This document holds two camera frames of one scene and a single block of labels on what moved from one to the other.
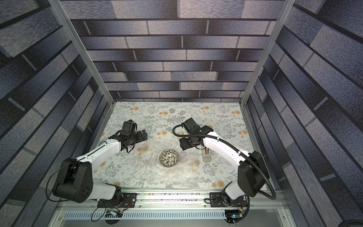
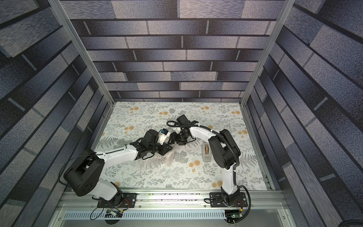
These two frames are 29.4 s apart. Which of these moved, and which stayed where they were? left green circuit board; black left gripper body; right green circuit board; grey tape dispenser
Moved: black left gripper body
Stayed: grey tape dispenser; right green circuit board; left green circuit board
